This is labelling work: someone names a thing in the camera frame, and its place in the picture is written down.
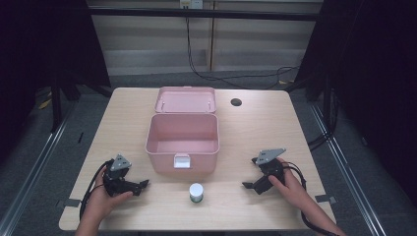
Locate black metal stand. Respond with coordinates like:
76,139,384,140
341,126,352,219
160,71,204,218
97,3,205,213
49,83,64,134
322,73,334,136

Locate left hand-held gripper black cable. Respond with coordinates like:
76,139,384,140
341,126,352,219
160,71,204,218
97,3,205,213
79,159,114,221

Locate yellow floor tape piece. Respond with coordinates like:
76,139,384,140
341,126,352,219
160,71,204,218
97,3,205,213
37,97,53,110

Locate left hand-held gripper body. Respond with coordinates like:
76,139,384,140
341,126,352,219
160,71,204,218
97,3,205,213
102,152,143,198

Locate grey tape strip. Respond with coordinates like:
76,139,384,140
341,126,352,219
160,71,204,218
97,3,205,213
315,194,337,205
63,198,83,208

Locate person's right hand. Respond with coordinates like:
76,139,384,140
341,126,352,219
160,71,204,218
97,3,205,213
268,157,311,212

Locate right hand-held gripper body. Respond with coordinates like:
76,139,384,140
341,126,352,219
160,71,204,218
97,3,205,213
251,147,287,195

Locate pink plastic storage box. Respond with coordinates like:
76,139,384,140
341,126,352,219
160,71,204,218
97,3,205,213
145,86,221,175

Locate black horizontal metal bar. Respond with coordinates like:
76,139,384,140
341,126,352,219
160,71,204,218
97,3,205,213
88,7,322,23

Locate bundle of black floor cables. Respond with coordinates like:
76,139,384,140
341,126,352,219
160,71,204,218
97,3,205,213
307,88,340,152

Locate white wall socket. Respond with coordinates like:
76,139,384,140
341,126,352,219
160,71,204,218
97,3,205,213
179,0,205,10

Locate person's left hand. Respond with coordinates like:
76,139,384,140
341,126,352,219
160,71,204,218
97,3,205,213
84,164,135,224

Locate small white-capped jar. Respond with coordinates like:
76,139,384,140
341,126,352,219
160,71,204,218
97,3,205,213
189,182,205,204

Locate metal floor rail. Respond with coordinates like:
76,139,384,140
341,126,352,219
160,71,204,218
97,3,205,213
309,102,389,236
0,100,80,236

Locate long black wall cable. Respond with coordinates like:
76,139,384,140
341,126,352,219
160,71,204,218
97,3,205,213
185,8,301,90

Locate black curtain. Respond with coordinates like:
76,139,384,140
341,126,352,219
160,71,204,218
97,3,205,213
0,0,112,166
284,0,417,206

